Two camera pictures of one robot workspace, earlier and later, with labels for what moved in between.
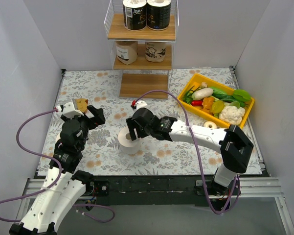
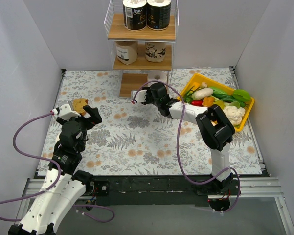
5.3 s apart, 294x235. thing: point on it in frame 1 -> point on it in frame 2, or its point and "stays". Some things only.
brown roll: x=126 y=51 stays
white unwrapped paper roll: x=127 y=146 -> x=157 y=75
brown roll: x=155 y=52 stays
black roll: x=134 y=14 stays
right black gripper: x=133 y=128 -> x=148 y=95
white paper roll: x=58 y=137 stays
